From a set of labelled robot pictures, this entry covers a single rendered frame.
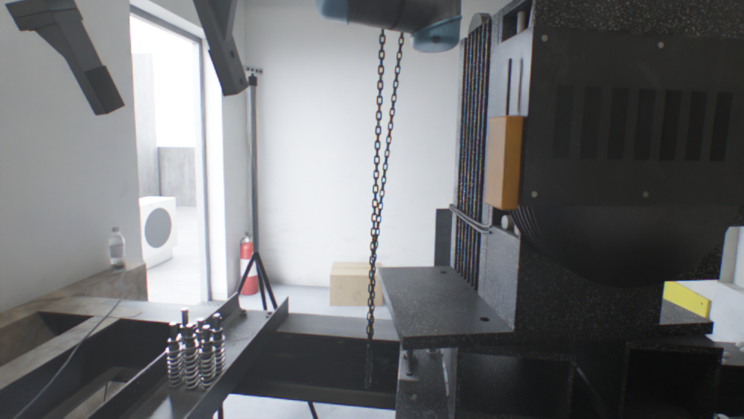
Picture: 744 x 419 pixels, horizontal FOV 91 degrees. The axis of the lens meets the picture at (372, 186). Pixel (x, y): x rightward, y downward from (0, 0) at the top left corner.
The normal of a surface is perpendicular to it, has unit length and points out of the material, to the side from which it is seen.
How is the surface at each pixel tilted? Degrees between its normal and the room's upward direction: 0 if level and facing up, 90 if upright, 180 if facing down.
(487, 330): 0
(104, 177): 90
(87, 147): 90
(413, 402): 0
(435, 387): 0
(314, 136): 90
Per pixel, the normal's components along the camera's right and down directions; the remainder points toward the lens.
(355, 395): 0.02, -0.99
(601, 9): 0.11, 0.12
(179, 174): -0.11, 0.11
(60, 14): 0.98, -0.09
